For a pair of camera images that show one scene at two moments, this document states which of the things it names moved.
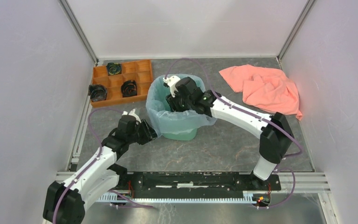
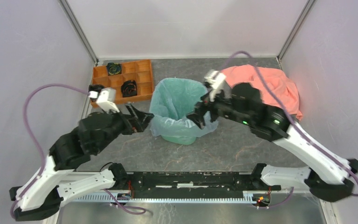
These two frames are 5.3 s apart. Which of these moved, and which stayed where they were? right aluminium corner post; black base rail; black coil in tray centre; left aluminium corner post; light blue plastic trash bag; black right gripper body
Moved: light blue plastic trash bag; black right gripper body
Stayed: black coil in tray centre; black base rail; right aluminium corner post; left aluminium corner post
